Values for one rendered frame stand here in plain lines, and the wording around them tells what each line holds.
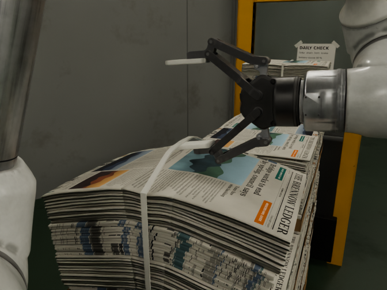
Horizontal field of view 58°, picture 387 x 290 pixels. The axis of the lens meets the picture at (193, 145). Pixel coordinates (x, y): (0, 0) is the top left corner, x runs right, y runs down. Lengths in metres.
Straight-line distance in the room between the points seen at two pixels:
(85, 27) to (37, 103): 0.77
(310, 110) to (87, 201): 0.37
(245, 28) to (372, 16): 1.64
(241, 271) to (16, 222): 0.29
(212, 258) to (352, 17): 0.41
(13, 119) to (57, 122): 2.86
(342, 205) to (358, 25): 1.82
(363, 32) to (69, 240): 0.57
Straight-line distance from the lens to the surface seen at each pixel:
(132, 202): 0.54
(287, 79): 0.53
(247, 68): 1.64
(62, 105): 3.27
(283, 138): 1.25
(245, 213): 0.49
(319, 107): 0.50
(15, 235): 0.44
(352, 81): 0.51
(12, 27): 0.40
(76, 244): 0.65
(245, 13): 2.19
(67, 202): 0.62
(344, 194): 2.30
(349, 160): 2.22
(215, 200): 0.51
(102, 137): 3.43
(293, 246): 1.08
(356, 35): 0.60
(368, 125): 0.51
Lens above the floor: 1.41
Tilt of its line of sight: 18 degrees down
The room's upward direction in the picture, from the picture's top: straight up
